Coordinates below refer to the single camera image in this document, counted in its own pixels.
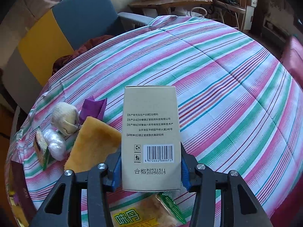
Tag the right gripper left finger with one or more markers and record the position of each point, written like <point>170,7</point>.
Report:
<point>62,206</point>

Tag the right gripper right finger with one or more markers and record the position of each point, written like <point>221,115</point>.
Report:
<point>239,206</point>

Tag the Weidan cracker packet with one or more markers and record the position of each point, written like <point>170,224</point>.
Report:
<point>155,210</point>

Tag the purple snack packet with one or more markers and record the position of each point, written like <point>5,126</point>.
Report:
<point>93,108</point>

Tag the beige cardboard box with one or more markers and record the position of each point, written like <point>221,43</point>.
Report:
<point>151,144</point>

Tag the gold metal tin box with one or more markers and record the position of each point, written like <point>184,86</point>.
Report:
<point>18,195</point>

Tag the white plastic bag ball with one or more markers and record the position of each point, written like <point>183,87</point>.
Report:
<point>56,144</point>

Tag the small green snack packet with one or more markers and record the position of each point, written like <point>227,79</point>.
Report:
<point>41,149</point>

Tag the yellow sponge cloth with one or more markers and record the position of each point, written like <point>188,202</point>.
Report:
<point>94,142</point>

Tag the striped bed sheet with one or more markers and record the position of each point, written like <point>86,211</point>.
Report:
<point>239,108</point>

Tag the pink bedding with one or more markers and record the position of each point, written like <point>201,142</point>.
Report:
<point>292,59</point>

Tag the dark red cloth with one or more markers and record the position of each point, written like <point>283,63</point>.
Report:
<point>64,60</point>

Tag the grey yellow blue sofa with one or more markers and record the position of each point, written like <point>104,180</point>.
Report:
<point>60,31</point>

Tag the wooden desk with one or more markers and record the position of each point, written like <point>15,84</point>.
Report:
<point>163,6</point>

